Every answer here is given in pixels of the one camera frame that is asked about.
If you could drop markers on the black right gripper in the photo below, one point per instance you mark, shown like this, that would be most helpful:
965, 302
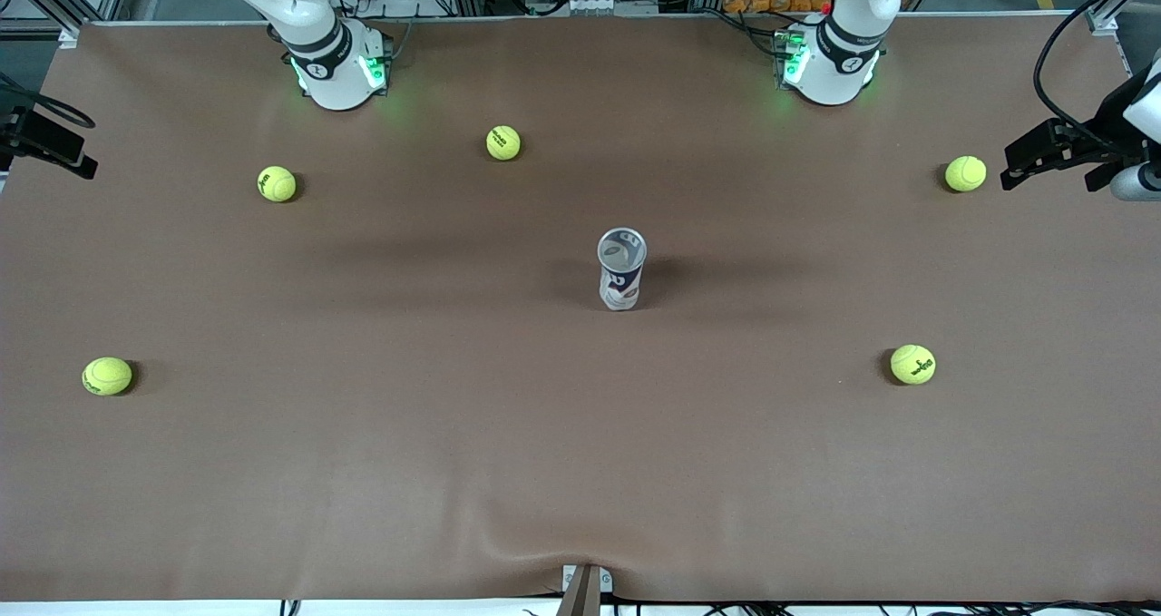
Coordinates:
27, 134

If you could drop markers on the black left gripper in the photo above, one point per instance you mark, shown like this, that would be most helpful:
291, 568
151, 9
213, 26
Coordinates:
1087, 144

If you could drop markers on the white blue tennis ball can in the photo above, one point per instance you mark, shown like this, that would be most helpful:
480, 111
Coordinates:
621, 280

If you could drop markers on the yellow tennis ball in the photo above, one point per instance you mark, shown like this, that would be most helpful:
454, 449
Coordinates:
964, 173
503, 142
912, 364
277, 183
107, 376

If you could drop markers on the white socket bar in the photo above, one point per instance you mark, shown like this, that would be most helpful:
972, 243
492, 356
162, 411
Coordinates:
590, 5

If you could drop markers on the brown table mat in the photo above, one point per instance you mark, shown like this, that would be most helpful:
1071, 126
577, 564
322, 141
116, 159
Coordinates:
580, 471

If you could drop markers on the aluminium frame corner bracket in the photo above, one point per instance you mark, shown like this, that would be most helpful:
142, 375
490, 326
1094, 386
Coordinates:
71, 35
1102, 24

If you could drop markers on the grey metal clamp bracket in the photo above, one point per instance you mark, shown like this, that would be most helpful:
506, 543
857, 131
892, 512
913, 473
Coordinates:
606, 580

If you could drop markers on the brown camera mount post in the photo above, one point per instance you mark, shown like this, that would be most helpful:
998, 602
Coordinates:
580, 598

